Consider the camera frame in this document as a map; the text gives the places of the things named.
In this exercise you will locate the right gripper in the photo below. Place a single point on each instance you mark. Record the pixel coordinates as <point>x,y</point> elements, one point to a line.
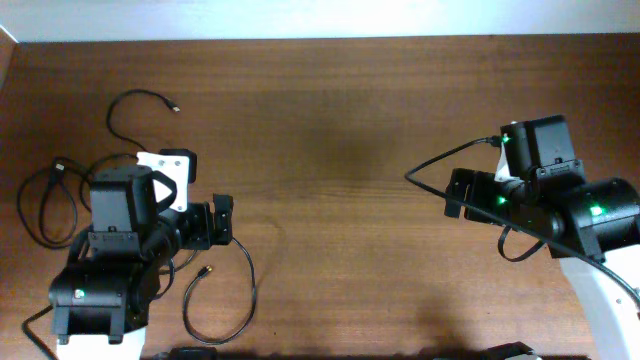
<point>478,184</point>

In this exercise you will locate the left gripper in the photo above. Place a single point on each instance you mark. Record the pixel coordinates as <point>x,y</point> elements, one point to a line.
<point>200,237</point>

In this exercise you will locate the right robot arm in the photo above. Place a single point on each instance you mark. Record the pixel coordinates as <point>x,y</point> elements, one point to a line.
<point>540,184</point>

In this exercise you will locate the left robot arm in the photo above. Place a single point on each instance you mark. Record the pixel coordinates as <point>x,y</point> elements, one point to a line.
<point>101,298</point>

